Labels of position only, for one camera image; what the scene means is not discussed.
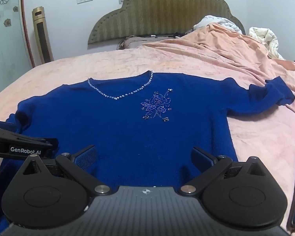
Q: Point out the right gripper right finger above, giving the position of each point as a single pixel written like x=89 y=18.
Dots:
x=241 y=195

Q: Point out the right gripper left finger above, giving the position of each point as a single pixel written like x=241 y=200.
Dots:
x=47 y=193

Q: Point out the blue beaded sweater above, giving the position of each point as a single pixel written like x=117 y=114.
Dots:
x=143 y=130

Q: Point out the pink bed sheet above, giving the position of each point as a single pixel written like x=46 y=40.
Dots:
x=270 y=136

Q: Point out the glass wardrobe door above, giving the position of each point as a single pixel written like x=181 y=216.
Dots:
x=14 y=55

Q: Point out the gold tower fan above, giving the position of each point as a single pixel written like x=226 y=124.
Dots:
x=41 y=35

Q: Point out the orange blanket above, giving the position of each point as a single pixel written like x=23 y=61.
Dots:
x=223 y=44

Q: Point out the cream crumpled duvet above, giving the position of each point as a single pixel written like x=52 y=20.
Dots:
x=268 y=38

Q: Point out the patterned pillow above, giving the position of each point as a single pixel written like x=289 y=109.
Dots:
x=132 y=42

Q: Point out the olive green headboard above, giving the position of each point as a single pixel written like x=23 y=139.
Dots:
x=145 y=17

